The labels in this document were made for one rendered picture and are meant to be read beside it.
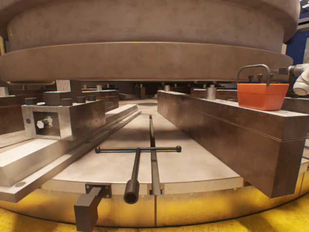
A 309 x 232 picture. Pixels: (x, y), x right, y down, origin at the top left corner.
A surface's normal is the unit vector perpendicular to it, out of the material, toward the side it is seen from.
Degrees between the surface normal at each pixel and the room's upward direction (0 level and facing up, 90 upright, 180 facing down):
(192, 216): 90
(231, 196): 90
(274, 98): 97
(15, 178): 90
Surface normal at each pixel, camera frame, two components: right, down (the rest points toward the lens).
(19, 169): 0.93, -0.28
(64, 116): -0.18, 0.20
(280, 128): -0.98, 0.04
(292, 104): -0.82, 0.11
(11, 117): 0.84, 0.11
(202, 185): 0.12, 0.20
